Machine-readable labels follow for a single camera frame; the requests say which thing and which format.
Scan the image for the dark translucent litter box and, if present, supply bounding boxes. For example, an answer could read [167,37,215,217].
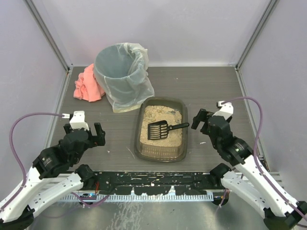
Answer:
[134,97,189,162]

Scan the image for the black slotted litter scoop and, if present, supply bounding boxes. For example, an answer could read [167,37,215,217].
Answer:
[147,120,189,140]

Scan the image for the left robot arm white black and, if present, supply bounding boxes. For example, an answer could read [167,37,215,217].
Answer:
[0,123,106,230]

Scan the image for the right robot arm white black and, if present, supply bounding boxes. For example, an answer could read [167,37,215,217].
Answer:
[191,109,307,230]

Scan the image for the beige cat litter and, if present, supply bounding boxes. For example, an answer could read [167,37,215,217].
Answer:
[140,105,182,147]

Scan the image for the pink cloth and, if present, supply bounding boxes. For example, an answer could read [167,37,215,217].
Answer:
[73,64,105,103]

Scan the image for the bin with translucent bag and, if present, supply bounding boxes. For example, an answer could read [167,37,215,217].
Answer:
[94,43,154,113]

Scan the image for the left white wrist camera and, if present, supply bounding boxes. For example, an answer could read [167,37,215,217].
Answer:
[62,111,90,131]

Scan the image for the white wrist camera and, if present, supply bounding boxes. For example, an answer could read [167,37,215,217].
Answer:
[62,111,90,131]
[213,101,234,120]

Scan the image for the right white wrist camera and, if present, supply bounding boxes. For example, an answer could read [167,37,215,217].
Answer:
[213,101,234,120]

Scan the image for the black taped base rail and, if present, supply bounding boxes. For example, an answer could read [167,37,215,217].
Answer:
[80,171,224,196]

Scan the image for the grey slotted cable duct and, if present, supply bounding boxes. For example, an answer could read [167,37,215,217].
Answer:
[59,193,214,202]

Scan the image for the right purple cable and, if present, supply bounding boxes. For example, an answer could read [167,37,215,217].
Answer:
[222,96,307,221]

